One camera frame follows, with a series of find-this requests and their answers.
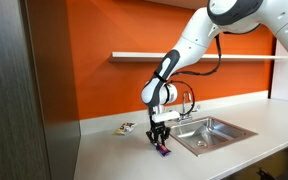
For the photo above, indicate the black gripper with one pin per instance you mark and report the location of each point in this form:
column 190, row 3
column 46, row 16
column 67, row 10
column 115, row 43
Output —
column 158, row 128

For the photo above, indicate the purple snack packet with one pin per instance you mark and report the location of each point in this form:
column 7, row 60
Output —
column 164, row 151

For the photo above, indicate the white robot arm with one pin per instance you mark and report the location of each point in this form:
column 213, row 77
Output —
column 190, row 43

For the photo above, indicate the stainless steel sink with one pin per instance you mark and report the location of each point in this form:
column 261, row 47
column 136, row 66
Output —
column 217, row 133

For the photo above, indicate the chrome faucet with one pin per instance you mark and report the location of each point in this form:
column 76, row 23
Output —
column 185, row 100

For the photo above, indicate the dark wood tall cabinet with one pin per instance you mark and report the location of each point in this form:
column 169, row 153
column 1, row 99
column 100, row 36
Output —
column 17, row 100

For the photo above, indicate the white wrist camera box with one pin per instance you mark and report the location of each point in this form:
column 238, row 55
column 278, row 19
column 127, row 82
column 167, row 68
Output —
column 165, row 116

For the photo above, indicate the white wall shelf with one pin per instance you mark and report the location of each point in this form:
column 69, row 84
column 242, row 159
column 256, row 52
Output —
column 134, row 56

